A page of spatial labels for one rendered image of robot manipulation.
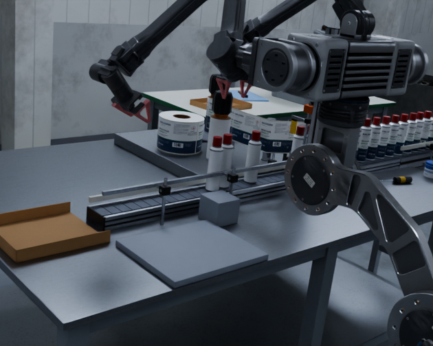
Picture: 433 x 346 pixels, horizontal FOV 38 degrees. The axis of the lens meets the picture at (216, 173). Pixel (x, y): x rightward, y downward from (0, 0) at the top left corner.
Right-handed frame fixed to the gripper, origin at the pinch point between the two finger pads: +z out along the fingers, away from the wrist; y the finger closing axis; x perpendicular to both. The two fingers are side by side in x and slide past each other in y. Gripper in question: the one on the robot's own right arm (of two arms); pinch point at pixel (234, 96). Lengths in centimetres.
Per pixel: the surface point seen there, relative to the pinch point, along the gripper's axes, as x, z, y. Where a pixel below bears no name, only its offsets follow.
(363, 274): 5, 98, -102
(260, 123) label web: -16.0, 16.6, -32.3
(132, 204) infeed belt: 8, 33, 48
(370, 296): 21, 98, -87
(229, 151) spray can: 9.6, 18.3, 7.5
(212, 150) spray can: 9.1, 17.4, 15.6
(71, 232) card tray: 10, 38, 71
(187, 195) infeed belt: 8.9, 33.2, 24.7
